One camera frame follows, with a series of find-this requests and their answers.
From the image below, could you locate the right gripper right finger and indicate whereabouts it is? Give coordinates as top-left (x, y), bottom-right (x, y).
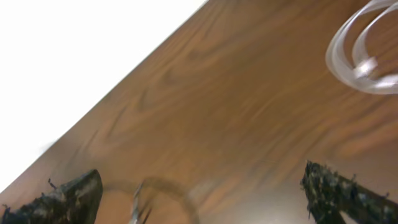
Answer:
top-left (300, 161), bottom-right (397, 224)

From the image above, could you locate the black USB cable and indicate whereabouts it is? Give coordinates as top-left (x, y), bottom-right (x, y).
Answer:
top-left (102, 175), bottom-right (218, 224)

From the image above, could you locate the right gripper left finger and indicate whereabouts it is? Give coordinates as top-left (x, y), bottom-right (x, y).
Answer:
top-left (1, 169), bottom-right (103, 224)

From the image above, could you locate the white USB cable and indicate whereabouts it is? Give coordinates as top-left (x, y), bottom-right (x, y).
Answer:
top-left (325, 0), bottom-right (398, 96)

